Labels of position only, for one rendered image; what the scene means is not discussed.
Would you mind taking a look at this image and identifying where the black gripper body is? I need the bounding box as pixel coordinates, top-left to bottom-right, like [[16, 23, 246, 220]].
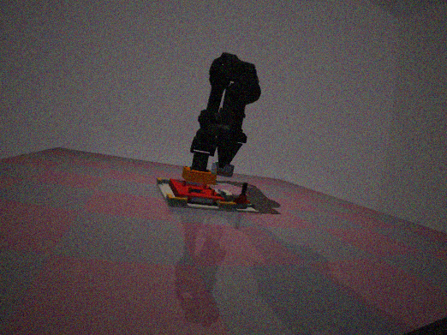
[[206, 105, 247, 143]]

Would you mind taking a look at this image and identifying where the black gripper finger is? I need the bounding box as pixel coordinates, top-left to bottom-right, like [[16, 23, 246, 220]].
[[226, 143, 242, 165], [212, 138, 237, 169]]

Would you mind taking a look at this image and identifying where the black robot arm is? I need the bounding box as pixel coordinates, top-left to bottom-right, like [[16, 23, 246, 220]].
[[190, 52, 261, 172]]

